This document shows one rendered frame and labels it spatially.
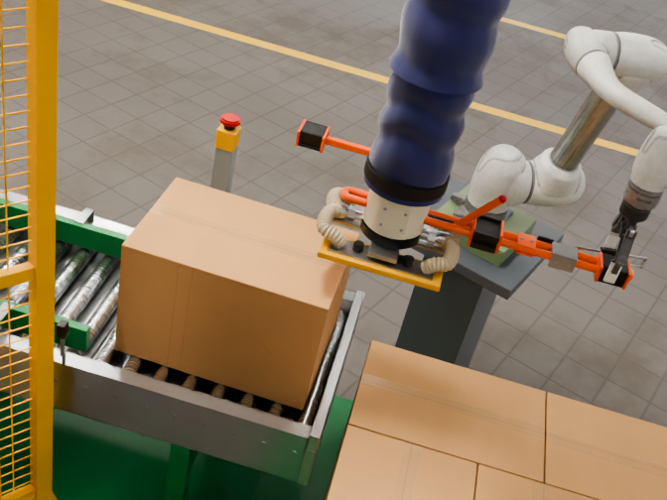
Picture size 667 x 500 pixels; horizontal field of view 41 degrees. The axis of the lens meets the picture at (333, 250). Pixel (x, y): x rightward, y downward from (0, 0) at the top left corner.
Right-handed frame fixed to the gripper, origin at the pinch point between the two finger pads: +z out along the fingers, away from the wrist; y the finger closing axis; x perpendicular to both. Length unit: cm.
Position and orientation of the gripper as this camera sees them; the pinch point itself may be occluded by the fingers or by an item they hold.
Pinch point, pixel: (608, 264)
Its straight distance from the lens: 249.7
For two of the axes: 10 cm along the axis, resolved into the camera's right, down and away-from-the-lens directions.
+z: -1.9, 7.9, 5.8
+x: 9.6, 2.8, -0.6
